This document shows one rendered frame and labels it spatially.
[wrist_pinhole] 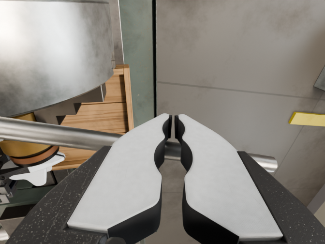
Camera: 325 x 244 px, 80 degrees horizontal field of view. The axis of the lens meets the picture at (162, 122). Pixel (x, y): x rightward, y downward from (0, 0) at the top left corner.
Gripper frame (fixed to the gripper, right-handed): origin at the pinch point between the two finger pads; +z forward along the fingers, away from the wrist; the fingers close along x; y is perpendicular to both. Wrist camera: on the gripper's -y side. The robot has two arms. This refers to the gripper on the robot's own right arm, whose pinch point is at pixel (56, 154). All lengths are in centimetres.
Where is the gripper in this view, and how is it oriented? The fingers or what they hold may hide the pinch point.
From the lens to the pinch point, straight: 41.5
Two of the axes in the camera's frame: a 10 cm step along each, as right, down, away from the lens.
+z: 9.8, -0.8, 1.6
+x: 1.7, 5.0, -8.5
